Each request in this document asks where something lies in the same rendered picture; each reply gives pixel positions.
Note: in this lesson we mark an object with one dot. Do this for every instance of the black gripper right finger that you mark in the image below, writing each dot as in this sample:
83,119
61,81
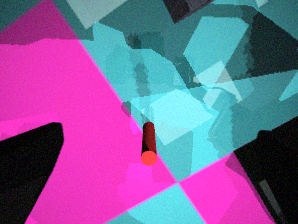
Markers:
278,157

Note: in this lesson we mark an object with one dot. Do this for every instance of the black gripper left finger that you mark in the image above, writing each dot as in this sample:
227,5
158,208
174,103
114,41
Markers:
26,162

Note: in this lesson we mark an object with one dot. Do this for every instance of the dark red peg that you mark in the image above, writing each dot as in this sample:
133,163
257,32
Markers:
148,152

